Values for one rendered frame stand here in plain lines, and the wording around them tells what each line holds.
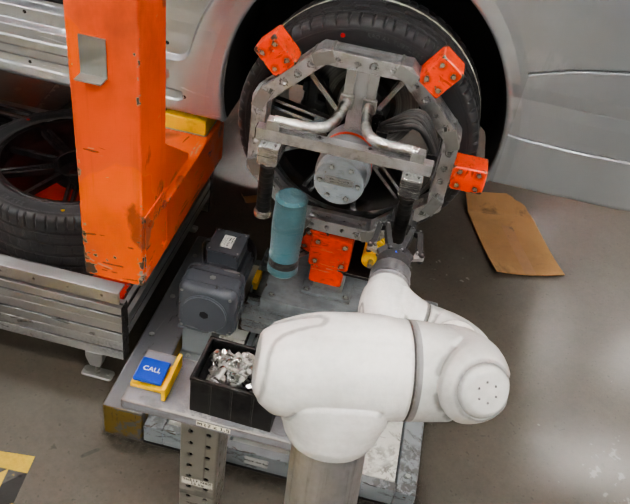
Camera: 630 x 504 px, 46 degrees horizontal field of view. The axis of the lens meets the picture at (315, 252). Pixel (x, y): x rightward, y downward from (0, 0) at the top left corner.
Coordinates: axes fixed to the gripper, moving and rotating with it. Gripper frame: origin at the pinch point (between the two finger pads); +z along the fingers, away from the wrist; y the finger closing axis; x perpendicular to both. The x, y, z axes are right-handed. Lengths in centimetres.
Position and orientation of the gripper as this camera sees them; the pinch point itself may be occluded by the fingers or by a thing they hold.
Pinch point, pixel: (401, 219)
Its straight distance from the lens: 177.6
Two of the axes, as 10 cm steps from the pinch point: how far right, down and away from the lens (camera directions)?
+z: 2.0, -6.0, 7.8
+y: 9.7, 2.3, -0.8
